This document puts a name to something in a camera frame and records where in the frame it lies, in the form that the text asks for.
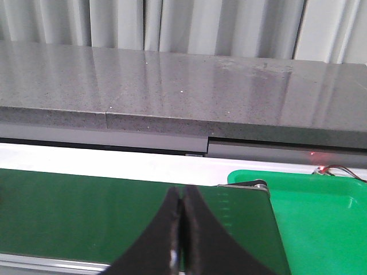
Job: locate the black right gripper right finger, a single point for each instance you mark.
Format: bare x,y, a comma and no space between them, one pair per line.
209,249

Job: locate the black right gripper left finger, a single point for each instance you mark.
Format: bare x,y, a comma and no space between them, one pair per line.
157,249

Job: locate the green conveyor belt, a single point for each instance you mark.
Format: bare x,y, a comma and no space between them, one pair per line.
96,219

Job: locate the grey cabinet front panel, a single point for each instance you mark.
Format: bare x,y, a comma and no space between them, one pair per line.
103,139

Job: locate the green plastic tray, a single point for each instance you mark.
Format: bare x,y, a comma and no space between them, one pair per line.
322,219

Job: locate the grey stone countertop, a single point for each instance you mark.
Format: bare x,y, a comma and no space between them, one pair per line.
258,99

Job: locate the white pleated curtain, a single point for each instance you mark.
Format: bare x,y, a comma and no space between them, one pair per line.
328,31

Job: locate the aluminium conveyor side rail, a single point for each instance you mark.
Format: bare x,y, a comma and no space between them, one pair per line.
17,264

